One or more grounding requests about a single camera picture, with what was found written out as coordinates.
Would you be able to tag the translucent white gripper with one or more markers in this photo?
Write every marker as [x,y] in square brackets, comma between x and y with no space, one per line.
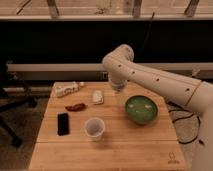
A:
[119,91]

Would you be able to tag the white sponge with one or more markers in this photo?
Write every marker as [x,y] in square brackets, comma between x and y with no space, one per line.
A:
[97,97]

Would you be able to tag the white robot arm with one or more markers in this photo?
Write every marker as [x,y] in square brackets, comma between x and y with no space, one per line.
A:
[190,93]

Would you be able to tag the green ceramic bowl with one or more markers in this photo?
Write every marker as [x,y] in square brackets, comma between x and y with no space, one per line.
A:
[141,109]

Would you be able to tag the dark red chili pepper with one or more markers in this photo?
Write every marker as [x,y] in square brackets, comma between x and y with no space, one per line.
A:
[76,107]

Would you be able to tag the clear plastic cup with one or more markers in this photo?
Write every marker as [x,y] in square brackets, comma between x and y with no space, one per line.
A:
[94,128]

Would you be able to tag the wooden table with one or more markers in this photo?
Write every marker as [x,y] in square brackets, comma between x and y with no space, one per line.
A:
[124,146]

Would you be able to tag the white crumpled plastic bottle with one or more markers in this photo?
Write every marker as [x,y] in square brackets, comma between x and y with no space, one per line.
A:
[70,88]

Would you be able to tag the thin black leaning rod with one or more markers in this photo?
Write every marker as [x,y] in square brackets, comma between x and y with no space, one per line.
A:
[146,37]

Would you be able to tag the black office chair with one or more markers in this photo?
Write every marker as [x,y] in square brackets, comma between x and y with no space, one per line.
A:
[5,78]

